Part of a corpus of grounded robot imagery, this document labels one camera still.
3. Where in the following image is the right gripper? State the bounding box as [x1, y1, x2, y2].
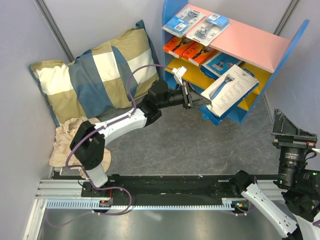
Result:
[270, 107, 317, 186]

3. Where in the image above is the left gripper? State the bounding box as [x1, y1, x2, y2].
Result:
[158, 82, 212, 110]

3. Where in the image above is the white blue razor box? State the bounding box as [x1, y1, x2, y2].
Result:
[200, 65, 259, 126]

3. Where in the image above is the small orange razor box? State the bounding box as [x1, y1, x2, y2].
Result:
[181, 42, 218, 67]

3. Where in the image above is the orange Gillette Fusion5 box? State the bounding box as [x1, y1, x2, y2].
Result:
[163, 36, 196, 59]

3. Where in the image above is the clear blister razor pack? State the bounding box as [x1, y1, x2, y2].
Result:
[186, 13, 232, 47]
[162, 7, 206, 38]

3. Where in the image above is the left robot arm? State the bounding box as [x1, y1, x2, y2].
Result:
[70, 80, 211, 197]

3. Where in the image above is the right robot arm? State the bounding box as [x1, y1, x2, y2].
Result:
[229, 109, 320, 240]

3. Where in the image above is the blue shelf with coloured boards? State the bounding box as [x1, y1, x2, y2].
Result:
[162, 0, 311, 126]

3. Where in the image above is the checked beige blue pillow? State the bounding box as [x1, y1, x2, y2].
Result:
[28, 20, 161, 126]

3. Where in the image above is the beige crumpled cloth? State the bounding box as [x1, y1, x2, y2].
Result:
[49, 117, 112, 178]

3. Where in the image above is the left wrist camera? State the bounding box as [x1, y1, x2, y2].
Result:
[172, 66, 187, 86]

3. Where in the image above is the slotted cable duct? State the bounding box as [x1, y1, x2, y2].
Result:
[46, 199, 235, 211]

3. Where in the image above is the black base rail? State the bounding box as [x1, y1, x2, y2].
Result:
[81, 170, 256, 205]

